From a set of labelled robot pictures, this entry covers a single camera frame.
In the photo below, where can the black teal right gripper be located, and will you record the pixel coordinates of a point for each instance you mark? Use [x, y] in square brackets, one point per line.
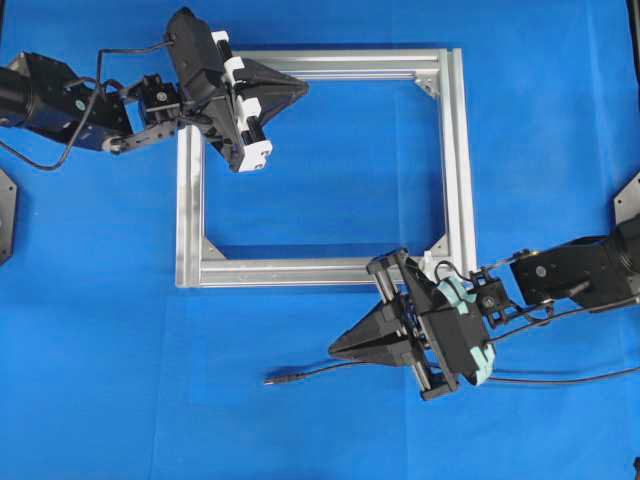
[434, 328]

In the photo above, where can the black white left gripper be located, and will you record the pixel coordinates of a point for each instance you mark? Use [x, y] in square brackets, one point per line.
[209, 77]

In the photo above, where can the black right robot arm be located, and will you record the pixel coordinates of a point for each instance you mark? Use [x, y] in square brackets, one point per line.
[597, 273]

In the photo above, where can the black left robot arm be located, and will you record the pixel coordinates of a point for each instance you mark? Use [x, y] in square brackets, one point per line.
[44, 96]

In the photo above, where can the blue table cloth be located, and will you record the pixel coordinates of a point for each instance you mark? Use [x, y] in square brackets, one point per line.
[109, 371]

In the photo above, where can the white string loop holder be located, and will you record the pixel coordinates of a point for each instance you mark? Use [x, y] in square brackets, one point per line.
[428, 263]

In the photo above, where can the silver aluminium extrusion frame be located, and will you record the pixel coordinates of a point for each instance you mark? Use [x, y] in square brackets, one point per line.
[439, 72]

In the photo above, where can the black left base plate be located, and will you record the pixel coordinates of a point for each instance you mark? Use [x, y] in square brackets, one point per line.
[8, 201]

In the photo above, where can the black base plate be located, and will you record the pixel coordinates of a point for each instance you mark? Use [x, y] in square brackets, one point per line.
[627, 201]
[8, 201]

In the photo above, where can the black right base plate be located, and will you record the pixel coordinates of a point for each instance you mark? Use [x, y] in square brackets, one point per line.
[627, 201]

